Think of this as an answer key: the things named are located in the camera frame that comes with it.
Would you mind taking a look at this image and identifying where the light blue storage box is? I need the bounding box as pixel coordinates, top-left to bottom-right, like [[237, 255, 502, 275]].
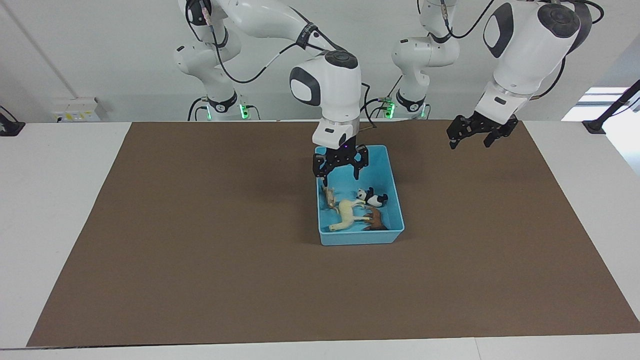
[[314, 145, 405, 246]]

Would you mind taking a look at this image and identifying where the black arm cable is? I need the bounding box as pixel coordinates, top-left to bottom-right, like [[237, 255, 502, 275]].
[[185, 0, 372, 132], [417, 0, 605, 99]]

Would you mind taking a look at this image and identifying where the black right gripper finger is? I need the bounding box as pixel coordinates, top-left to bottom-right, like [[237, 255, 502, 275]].
[[352, 144, 370, 181], [312, 153, 332, 189]]

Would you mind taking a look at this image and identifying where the brown lion toy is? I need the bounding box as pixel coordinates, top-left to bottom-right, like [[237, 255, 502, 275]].
[[362, 207, 391, 232]]

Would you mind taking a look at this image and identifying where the black base cable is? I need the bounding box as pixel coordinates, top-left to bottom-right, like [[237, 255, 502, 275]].
[[187, 95, 262, 122], [355, 75, 402, 120]]

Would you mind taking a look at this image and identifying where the cream llama toy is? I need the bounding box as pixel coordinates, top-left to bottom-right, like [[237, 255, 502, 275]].
[[328, 199, 374, 233]]

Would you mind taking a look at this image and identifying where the black slanted stand pole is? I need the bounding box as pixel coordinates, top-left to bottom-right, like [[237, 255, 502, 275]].
[[582, 80, 640, 135]]

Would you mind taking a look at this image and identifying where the black left base cable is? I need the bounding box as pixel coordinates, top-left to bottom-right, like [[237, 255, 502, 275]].
[[355, 75, 402, 120]]

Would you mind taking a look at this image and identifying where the small black table clamp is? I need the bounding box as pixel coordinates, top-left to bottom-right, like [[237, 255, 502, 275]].
[[0, 106, 26, 137]]

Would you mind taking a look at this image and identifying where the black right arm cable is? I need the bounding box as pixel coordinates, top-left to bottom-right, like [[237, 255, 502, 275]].
[[185, 0, 372, 132]]

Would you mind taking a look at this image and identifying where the brown table mat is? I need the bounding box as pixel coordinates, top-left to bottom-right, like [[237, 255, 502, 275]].
[[26, 120, 640, 348]]

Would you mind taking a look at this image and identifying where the orange striped tiger toy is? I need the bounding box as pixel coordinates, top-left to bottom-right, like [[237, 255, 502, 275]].
[[322, 186, 341, 211]]

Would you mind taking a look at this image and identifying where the white wall socket box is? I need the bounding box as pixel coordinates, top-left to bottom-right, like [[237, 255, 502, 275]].
[[52, 97, 108, 123]]

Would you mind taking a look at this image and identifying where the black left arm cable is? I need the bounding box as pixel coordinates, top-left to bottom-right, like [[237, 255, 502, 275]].
[[417, 0, 605, 99]]

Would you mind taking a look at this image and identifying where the black white panda toy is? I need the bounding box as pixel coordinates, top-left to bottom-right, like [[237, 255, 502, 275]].
[[356, 187, 390, 208]]

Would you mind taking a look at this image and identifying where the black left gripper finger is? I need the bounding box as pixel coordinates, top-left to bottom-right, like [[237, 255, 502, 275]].
[[482, 115, 520, 149], [446, 117, 474, 151]]

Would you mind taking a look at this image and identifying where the black right base cable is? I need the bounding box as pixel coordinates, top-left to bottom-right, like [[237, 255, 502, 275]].
[[187, 95, 262, 122]]

